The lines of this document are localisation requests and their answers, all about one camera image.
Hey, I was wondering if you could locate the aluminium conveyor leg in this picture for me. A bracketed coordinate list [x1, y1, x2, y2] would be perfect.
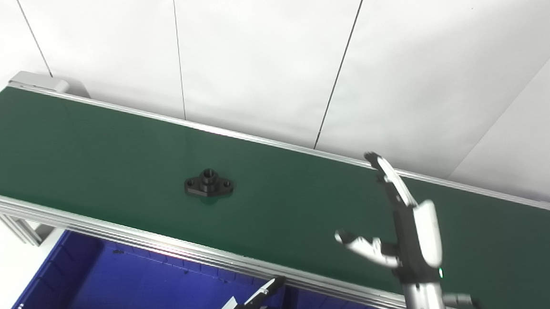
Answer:
[0, 212, 45, 247]

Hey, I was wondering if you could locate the blue bin holding white part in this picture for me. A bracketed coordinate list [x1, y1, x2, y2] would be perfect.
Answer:
[10, 227, 298, 309]

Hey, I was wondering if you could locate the grey conveyor motor box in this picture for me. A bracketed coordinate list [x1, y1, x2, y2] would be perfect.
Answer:
[8, 71, 92, 99]

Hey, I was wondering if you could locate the black flange part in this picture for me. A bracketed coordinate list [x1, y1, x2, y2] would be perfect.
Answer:
[183, 167, 235, 200]

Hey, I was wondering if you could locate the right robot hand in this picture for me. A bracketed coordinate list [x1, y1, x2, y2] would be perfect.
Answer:
[332, 150, 449, 286]

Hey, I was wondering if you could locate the green conveyor belt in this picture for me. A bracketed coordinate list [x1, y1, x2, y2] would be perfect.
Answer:
[0, 82, 550, 309]
[0, 85, 550, 309]

